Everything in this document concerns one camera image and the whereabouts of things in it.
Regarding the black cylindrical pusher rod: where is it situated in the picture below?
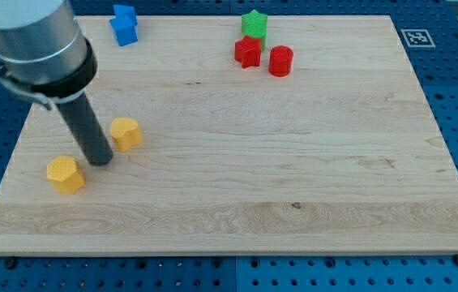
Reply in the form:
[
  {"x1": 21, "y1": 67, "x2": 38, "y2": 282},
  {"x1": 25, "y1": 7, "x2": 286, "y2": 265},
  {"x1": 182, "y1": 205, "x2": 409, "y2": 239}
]
[{"x1": 56, "y1": 93, "x2": 113, "y2": 166}]

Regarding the yellow hexagon block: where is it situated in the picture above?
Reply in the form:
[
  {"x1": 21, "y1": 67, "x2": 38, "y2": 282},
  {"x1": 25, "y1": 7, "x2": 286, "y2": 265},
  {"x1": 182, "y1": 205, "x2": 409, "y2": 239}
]
[{"x1": 47, "y1": 156, "x2": 86, "y2": 194}]

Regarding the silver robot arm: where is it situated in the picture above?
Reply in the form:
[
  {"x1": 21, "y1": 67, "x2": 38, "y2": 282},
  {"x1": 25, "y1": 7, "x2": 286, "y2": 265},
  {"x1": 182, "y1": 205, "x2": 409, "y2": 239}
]
[{"x1": 0, "y1": 0, "x2": 113, "y2": 166}]

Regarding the yellow heart block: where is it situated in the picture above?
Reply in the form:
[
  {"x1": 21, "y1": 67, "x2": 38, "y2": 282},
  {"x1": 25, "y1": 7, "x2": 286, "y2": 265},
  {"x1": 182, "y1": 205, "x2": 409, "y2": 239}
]
[{"x1": 109, "y1": 117, "x2": 143, "y2": 152}]

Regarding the blue block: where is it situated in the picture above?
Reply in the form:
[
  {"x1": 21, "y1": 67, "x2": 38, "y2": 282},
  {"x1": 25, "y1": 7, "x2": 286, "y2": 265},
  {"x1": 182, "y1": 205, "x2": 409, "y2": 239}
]
[{"x1": 109, "y1": 4, "x2": 138, "y2": 46}]

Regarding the wooden board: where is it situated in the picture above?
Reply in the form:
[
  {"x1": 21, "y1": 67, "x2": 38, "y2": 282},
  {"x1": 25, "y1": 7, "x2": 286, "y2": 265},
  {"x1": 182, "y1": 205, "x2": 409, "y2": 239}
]
[{"x1": 0, "y1": 15, "x2": 458, "y2": 257}]

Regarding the red star block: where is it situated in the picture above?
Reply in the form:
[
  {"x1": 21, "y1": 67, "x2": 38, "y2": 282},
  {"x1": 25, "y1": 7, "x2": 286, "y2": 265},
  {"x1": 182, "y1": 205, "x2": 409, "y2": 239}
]
[{"x1": 234, "y1": 36, "x2": 262, "y2": 69}]

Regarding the green star block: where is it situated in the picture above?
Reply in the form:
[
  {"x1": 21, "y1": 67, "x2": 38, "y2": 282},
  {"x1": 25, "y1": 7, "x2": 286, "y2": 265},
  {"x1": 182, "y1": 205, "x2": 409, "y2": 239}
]
[{"x1": 241, "y1": 10, "x2": 268, "y2": 50}]

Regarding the red cylinder block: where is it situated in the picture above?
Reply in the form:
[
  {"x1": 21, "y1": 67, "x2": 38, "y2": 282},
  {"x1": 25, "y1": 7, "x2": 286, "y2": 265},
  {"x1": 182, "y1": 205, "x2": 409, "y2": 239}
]
[{"x1": 268, "y1": 45, "x2": 293, "y2": 77}]

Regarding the white fiducial marker tag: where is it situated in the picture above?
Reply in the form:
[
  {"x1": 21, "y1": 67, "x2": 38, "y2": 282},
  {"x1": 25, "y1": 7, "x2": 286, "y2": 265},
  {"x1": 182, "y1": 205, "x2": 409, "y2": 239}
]
[{"x1": 401, "y1": 28, "x2": 435, "y2": 48}]

